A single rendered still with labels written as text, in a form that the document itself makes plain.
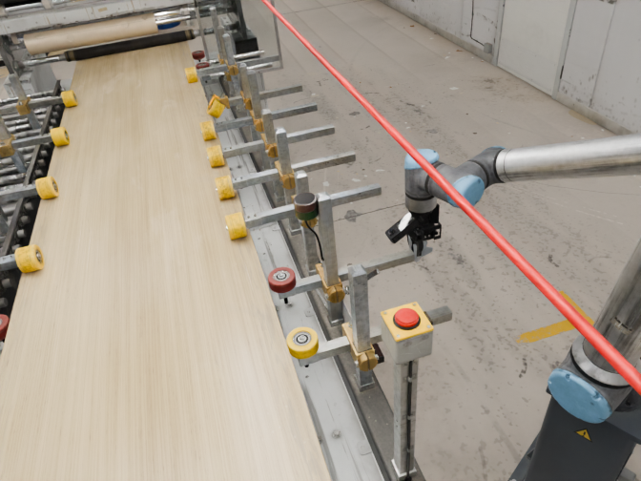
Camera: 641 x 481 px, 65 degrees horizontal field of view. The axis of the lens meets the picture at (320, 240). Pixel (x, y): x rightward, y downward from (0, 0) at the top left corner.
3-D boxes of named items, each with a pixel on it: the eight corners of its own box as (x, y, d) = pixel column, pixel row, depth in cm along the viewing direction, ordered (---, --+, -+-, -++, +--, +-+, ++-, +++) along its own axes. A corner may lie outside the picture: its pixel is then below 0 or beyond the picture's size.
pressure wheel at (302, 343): (299, 350, 139) (295, 322, 131) (326, 358, 135) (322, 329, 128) (286, 372, 133) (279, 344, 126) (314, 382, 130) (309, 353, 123)
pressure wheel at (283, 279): (296, 290, 157) (291, 261, 150) (302, 307, 151) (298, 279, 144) (270, 297, 156) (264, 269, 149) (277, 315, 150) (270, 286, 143)
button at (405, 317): (412, 311, 90) (412, 304, 89) (422, 326, 87) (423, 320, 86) (391, 317, 89) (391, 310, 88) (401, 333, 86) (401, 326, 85)
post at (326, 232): (340, 316, 161) (326, 189, 131) (342, 324, 158) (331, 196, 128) (329, 319, 160) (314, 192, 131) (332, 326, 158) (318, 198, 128)
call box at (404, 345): (415, 329, 96) (416, 300, 91) (432, 357, 90) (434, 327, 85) (381, 340, 94) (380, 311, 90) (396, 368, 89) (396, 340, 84)
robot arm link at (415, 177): (424, 167, 131) (396, 155, 137) (423, 206, 139) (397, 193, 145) (448, 153, 135) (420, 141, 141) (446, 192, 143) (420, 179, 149)
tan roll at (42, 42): (234, 16, 349) (231, -3, 341) (237, 21, 339) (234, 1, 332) (15, 55, 324) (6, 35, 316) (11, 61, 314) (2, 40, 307)
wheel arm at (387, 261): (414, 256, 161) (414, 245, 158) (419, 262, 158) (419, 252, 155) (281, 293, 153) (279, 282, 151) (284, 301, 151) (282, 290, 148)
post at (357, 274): (368, 387, 145) (361, 261, 115) (373, 397, 142) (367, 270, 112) (357, 391, 144) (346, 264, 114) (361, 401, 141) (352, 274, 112)
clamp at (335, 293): (331, 272, 159) (330, 260, 156) (345, 301, 148) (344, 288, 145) (314, 277, 158) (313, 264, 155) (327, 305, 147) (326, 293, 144)
